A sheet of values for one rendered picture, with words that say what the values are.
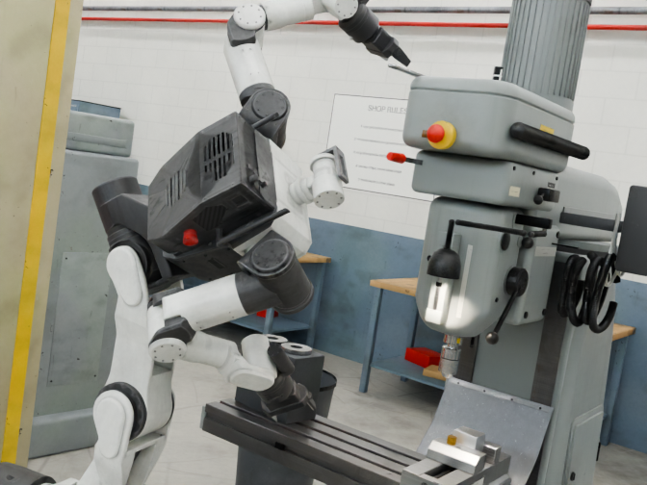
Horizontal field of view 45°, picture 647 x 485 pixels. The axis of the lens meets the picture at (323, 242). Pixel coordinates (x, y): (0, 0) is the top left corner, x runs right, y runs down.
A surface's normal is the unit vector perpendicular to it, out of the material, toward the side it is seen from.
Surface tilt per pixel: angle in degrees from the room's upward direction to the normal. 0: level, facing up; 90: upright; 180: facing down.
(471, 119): 90
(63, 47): 90
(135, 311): 90
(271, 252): 51
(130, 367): 90
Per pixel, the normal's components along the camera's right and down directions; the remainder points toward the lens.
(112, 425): -0.39, 0.02
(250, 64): 0.14, -0.40
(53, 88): 0.80, 0.18
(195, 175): -0.73, -0.32
